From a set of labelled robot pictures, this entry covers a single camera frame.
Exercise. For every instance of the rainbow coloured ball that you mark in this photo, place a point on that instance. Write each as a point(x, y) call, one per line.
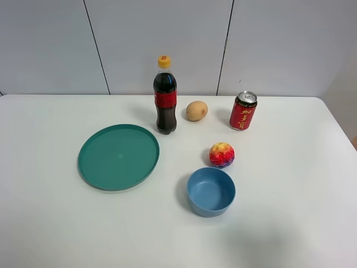
point(221, 155)

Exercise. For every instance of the yellowish potato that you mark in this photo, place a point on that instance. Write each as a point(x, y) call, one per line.
point(196, 111)

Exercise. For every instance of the cola bottle yellow cap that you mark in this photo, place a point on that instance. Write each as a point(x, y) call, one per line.
point(165, 90)

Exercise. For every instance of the green round plate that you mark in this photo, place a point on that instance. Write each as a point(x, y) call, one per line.
point(118, 157)

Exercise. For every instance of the blue plastic bowl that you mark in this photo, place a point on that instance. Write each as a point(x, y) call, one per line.
point(210, 191)

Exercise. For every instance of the red herbal tea can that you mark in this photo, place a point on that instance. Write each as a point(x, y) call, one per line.
point(243, 110)

